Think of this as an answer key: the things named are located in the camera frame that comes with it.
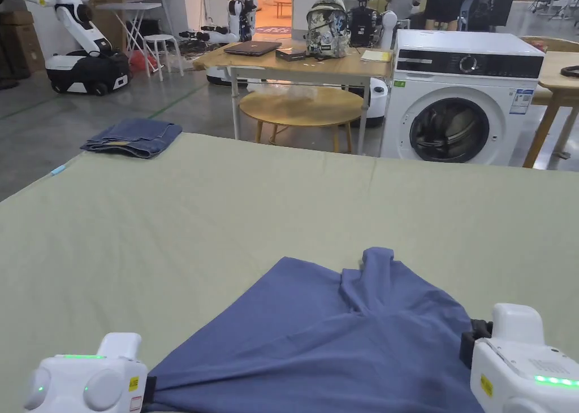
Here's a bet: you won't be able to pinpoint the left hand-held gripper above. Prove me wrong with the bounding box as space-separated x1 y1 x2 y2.
21 332 157 413

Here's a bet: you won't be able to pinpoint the square wooden table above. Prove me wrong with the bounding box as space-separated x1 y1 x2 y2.
193 0 395 155

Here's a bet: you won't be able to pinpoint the bed with pale green sheet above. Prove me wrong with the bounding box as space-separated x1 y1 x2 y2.
0 132 579 413

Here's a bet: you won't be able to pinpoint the black and white robot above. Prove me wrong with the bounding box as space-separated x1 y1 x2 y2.
345 0 399 130

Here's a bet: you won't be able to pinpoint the white wheeled robot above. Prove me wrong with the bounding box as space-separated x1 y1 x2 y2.
10 0 134 97

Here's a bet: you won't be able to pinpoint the blue shirt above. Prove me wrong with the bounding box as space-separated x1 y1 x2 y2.
145 247 486 413

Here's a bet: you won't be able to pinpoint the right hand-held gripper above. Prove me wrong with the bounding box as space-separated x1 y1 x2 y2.
459 303 579 413

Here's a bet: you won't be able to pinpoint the stack of cardboard cartons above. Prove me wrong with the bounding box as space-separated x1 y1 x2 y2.
0 10 46 90

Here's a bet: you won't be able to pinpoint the folded blue jeans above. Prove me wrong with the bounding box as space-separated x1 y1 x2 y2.
80 119 183 160

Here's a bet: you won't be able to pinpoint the round low wooden table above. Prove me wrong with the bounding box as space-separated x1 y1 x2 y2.
239 85 365 154

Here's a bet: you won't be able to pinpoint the white folding table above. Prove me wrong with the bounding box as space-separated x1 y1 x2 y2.
94 1 169 75

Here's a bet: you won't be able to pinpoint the light wooden table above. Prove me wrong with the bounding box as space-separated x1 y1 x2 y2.
519 36 579 169

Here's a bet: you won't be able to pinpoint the white round stool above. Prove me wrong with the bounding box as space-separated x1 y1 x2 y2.
144 34 184 82

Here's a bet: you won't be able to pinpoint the white washing machine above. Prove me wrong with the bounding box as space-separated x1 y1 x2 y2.
379 29 547 167

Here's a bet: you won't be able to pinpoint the white humanoid robot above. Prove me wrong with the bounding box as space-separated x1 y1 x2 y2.
179 0 260 44

